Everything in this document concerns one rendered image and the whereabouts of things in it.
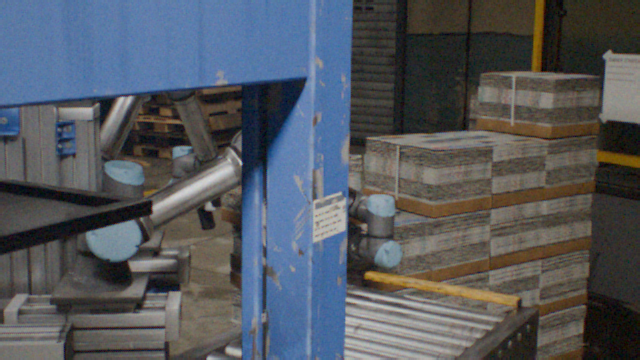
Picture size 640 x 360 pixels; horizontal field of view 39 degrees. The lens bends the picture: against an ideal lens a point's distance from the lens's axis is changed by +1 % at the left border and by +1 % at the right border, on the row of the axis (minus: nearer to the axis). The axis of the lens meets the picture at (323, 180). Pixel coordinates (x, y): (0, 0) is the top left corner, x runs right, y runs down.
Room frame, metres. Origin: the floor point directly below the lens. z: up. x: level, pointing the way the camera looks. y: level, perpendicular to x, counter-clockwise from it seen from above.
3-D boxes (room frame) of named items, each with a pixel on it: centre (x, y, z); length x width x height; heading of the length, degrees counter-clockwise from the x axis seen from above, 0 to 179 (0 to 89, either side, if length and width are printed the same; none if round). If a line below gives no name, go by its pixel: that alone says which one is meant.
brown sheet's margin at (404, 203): (3.23, -0.38, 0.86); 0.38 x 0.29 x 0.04; 37
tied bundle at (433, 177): (3.23, -0.38, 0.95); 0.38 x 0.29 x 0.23; 37
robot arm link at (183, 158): (3.21, 0.49, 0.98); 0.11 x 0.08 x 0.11; 63
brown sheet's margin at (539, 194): (3.41, -0.61, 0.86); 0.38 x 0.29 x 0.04; 37
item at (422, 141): (3.23, -0.38, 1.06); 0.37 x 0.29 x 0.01; 37
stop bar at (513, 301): (2.28, -0.31, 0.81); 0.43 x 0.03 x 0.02; 60
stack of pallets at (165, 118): (9.80, 1.39, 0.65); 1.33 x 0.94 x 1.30; 154
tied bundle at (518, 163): (3.41, -0.61, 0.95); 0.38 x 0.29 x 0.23; 37
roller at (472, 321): (2.16, -0.23, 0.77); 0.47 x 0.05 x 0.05; 60
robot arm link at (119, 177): (2.74, 0.62, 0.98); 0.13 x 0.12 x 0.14; 63
